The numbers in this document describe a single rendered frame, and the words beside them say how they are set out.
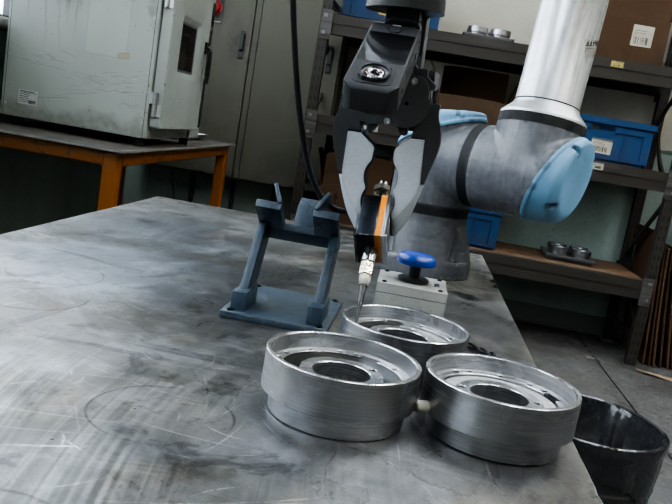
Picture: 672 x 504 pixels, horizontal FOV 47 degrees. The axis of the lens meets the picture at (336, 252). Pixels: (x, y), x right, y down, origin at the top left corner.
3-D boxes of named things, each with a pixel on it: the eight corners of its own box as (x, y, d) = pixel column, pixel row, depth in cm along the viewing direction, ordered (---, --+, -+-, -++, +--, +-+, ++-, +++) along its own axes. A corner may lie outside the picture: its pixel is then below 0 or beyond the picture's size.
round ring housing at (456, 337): (473, 401, 59) (484, 350, 58) (339, 383, 58) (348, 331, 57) (444, 358, 69) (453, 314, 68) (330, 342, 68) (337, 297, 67)
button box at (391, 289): (440, 338, 75) (449, 290, 75) (369, 325, 76) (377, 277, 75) (438, 319, 83) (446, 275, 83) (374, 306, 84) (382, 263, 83)
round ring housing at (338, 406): (368, 463, 45) (380, 398, 44) (226, 407, 50) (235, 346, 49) (434, 417, 54) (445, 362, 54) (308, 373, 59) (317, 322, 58)
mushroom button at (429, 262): (428, 307, 77) (438, 259, 76) (389, 300, 77) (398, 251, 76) (428, 299, 81) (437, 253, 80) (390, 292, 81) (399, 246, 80)
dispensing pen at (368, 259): (335, 314, 62) (367, 165, 72) (339, 341, 65) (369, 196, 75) (362, 317, 61) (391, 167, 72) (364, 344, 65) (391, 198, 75)
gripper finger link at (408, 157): (428, 229, 75) (430, 133, 74) (422, 238, 69) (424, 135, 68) (396, 228, 76) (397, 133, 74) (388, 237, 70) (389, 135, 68)
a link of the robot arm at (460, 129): (413, 194, 119) (429, 106, 117) (493, 211, 112) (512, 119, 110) (373, 193, 109) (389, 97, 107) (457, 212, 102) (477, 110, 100)
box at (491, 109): (517, 147, 390) (533, 70, 383) (416, 130, 394) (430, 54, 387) (508, 145, 431) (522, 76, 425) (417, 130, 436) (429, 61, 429)
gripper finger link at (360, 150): (368, 224, 76) (391, 132, 74) (358, 233, 71) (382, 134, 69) (339, 216, 77) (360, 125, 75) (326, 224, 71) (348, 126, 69)
